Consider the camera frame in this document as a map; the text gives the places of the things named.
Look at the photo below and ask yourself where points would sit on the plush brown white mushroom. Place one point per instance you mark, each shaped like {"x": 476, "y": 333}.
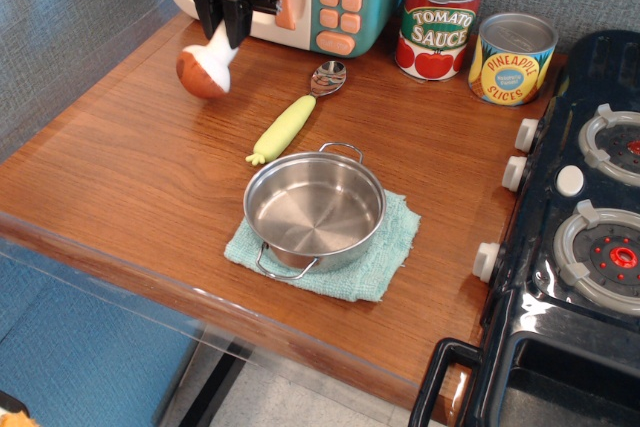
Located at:
{"x": 203, "y": 70}

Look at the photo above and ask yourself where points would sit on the tomato sauce can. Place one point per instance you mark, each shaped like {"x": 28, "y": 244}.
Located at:
{"x": 433, "y": 37}

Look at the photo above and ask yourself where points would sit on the stainless steel pot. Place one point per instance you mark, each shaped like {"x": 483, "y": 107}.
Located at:
{"x": 314, "y": 211}

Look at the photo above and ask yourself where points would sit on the pineapple slices can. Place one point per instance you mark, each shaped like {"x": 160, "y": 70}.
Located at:
{"x": 512, "y": 55}

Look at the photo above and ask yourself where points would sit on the teal cloth towel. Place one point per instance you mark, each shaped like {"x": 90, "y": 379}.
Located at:
{"x": 366, "y": 278}

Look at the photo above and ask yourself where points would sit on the black toy stove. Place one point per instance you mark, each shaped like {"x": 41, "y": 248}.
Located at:
{"x": 560, "y": 343}

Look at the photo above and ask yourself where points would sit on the spoon with green handle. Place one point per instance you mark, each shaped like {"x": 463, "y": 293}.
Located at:
{"x": 326, "y": 79}

